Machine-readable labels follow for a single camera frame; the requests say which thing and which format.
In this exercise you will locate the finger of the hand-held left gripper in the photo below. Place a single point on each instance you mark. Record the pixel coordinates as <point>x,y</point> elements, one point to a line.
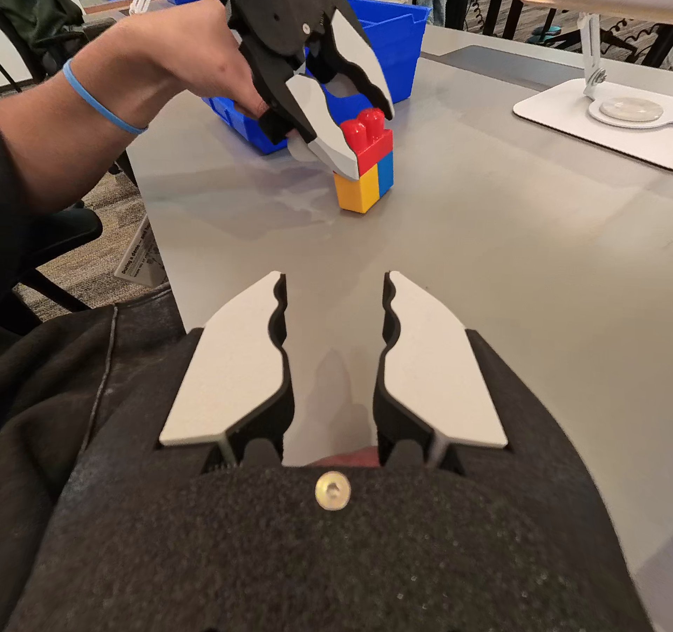
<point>315,111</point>
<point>363,48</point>

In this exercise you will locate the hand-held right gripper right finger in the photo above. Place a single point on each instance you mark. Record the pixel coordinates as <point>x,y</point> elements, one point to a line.
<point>441,374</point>

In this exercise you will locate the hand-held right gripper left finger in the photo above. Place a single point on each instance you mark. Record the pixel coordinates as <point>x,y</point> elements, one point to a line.
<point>231,374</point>

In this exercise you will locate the red two-stud block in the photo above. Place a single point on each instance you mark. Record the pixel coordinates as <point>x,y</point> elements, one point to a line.
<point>376,148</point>

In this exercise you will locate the yellow one-stud block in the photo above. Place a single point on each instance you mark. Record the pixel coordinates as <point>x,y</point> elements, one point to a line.
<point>357,195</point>

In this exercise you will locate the blue toy block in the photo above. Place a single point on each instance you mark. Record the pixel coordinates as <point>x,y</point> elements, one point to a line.
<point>385,174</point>

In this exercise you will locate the person's left forearm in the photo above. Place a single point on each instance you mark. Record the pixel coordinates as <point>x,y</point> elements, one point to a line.
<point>52,143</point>

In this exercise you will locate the grey desk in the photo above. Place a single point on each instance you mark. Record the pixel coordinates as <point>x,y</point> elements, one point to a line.
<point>526,274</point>

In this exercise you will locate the person's left hand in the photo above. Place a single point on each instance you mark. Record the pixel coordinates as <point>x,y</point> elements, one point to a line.
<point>189,48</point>

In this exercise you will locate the printed paper sheet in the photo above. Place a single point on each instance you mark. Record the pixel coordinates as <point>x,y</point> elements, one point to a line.
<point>142,258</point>

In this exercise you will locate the person's dark clothing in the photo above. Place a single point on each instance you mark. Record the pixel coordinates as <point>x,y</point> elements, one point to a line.
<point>52,379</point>

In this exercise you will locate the blue wristband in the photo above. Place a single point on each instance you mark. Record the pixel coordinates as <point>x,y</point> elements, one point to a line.
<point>94,101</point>

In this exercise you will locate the black office chair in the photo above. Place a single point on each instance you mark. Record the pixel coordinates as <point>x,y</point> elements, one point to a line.
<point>63,232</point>
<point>31,59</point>

